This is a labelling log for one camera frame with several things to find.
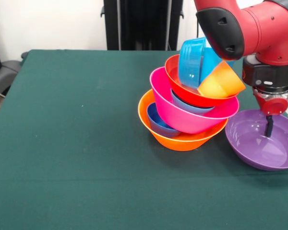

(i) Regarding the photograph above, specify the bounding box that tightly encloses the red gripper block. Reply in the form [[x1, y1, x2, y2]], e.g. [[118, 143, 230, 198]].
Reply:
[[252, 87, 288, 138]]

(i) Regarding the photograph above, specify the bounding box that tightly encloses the purple bowl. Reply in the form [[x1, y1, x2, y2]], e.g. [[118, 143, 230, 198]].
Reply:
[[225, 109, 288, 172]]

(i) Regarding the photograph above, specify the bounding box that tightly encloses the orange cup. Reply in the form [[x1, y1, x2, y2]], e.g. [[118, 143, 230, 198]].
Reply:
[[197, 59, 246, 98]]

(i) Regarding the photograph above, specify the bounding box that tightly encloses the light blue ribbed bowl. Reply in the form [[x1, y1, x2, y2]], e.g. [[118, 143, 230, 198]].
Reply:
[[170, 89, 216, 115]]

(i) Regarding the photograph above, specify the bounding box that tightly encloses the large pink bowl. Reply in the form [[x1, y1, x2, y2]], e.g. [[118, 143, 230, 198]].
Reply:
[[149, 66, 240, 134]]

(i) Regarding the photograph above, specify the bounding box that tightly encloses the light blue cup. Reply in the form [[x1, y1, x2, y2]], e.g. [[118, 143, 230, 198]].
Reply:
[[199, 46, 236, 84]]

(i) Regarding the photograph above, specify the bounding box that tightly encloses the light blue shallow bowl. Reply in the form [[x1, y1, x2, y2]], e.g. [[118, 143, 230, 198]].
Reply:
[[178, 36, 208, 88]]

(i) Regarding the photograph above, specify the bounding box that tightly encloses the red bowl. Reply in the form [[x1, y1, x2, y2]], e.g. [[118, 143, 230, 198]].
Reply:
[[164, 54, 240, 108]]

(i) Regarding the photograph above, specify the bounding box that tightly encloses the small dark blue bowl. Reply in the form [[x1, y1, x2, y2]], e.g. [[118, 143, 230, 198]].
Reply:
[[146, 102, 182, 138]]

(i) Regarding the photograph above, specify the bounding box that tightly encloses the large orange bowl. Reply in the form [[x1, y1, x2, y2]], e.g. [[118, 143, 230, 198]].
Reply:
[[137, 89, 229, 152]]

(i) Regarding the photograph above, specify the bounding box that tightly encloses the dark green tablecloth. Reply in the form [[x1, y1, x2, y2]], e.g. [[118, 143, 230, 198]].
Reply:
[[0, 49, 288, 230]]

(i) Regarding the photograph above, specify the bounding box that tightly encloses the black office chair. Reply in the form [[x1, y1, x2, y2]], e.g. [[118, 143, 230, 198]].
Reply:
[[0, 31, 29, 99]]

